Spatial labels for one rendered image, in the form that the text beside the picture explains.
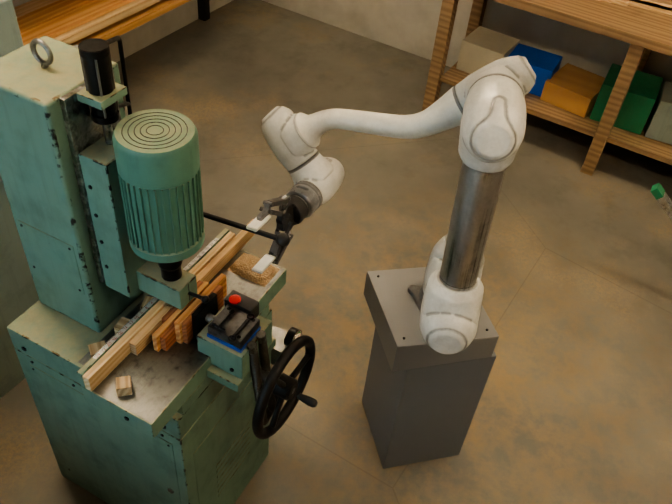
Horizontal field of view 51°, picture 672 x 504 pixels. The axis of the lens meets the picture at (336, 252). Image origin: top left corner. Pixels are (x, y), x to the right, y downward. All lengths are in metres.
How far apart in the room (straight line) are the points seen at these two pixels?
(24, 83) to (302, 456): 1.65
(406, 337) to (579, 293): 1.54
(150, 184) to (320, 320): 1.69
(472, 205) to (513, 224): 2.05
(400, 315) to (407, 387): 0.24
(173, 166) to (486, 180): 0.71
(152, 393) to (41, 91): 0.72
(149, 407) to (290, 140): 0.77
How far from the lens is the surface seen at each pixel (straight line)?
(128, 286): 1.84
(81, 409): 2.16
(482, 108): 1.57
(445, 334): 1.89
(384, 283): 2.27
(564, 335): 3.29
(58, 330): 2.06
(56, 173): 1.67
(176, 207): 1.56
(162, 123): 1.56
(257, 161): 3.91
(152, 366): 1.80
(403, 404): 2.35
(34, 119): 1.61
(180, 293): 1.78
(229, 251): 2.01
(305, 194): 1.88
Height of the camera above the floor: 2.32
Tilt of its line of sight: 43 degrees down
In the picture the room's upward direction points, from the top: 6 degrees clockwise
